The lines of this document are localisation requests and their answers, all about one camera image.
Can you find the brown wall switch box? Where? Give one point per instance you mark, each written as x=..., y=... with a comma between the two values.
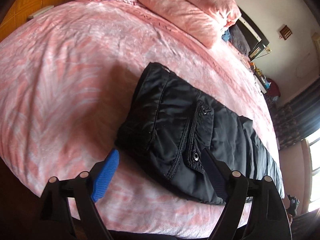
x=285, y=32

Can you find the black bed headboard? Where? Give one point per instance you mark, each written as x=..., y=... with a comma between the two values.
x=255, y=38

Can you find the red cloth pile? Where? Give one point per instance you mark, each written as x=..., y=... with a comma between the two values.
x=273, y=88

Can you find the pink folded comforter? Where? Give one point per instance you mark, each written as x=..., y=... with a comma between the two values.
x=204, y=20

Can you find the pink floral bed blanket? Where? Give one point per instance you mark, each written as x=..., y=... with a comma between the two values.
x=67, y=80

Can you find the grey pillow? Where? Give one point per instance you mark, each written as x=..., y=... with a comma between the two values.
x=238, y=40

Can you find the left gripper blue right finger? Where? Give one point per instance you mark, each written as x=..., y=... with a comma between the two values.
x=216, y=178

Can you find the cluttered bedside table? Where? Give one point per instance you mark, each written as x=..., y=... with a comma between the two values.
x=261, y=79

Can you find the blue crumpled cloth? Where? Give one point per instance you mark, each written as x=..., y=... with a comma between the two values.
x=226, y=36

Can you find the black pants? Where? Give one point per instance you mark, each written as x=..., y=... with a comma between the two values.
x=170, y=122

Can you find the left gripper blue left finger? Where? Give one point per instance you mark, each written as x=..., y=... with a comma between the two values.
x=102, y=174

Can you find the dark patterned curtain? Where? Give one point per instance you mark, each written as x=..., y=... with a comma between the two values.
x=298, y=118

